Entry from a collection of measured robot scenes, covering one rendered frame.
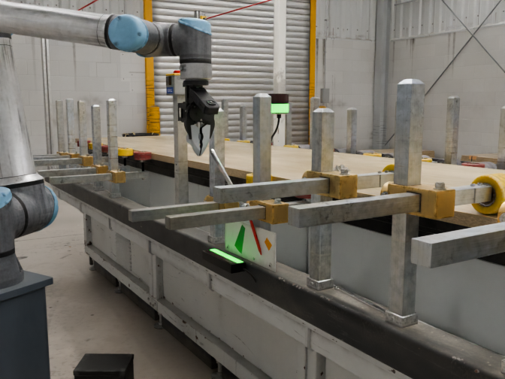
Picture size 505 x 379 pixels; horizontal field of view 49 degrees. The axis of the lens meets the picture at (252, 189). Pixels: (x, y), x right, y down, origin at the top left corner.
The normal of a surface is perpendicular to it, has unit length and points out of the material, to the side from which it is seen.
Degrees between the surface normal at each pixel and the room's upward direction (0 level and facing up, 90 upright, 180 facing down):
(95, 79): 90
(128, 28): 91
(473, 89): 90
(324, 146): 90
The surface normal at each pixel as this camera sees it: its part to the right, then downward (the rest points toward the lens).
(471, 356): 0.00, -0.99
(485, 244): 0.53, 0.13
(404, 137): -0.85, 0.07
